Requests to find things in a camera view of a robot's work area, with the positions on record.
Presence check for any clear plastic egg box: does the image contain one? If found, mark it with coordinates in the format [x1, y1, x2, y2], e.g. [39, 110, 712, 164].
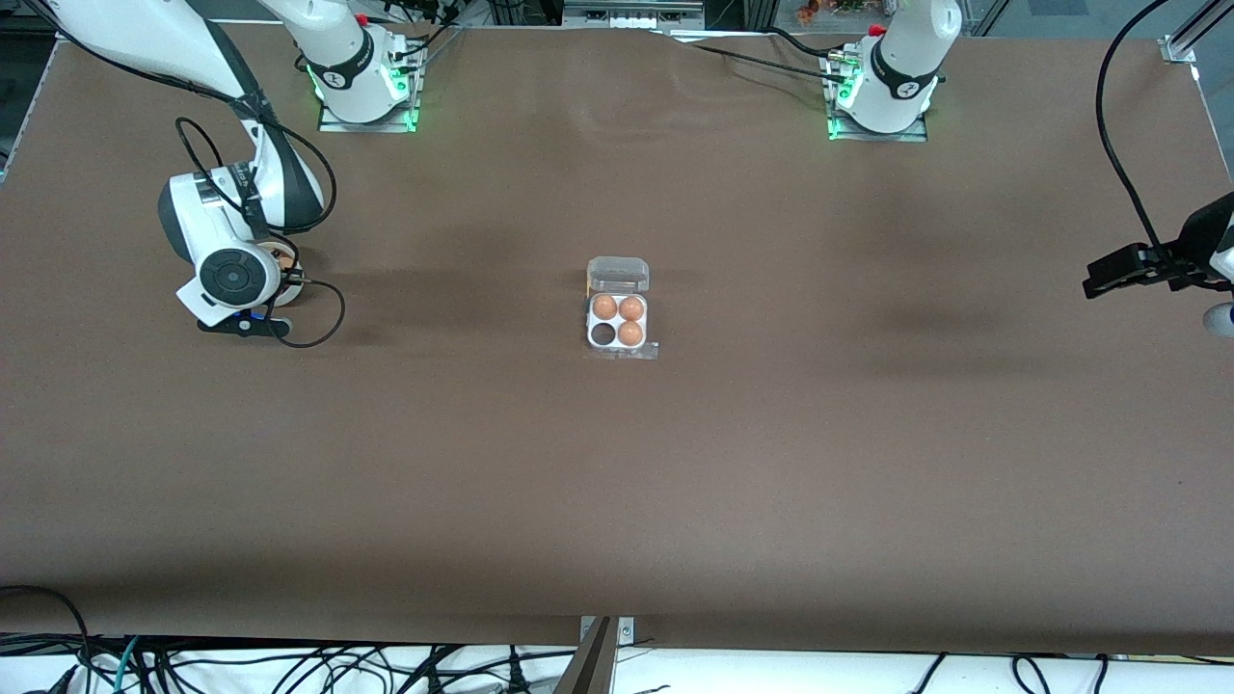
[584, 256, 660, 362]

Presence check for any grey power strip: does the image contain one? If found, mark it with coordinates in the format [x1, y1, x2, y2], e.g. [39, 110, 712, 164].
[563, 0, 707, 32]

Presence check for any white round bowl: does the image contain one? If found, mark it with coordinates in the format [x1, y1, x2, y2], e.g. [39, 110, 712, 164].
[266, 241, 307, 307]

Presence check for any aluminium profile rail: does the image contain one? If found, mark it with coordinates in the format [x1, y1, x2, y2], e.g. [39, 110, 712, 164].
[1160, 0, 1234, 65]

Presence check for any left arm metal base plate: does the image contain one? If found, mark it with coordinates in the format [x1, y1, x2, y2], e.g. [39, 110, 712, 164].
[826, 48, 929, 144]

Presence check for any black cable to base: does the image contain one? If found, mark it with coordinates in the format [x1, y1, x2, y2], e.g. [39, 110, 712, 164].
[673, 27, 851, 86]

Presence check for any metal table edge bracket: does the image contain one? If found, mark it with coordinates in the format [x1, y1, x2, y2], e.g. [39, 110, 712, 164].
[578, 615, 636, 694]

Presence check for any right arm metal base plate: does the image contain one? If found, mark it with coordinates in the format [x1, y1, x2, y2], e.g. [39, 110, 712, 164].
[318, 43, 423, 134]

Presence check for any teal floor cable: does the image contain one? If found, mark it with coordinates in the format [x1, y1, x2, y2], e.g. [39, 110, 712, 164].
[111, 636, 143, 694]

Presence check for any black looped floor cable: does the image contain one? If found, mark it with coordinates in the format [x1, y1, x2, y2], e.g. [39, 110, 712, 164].
[0, 583, 95, 694]

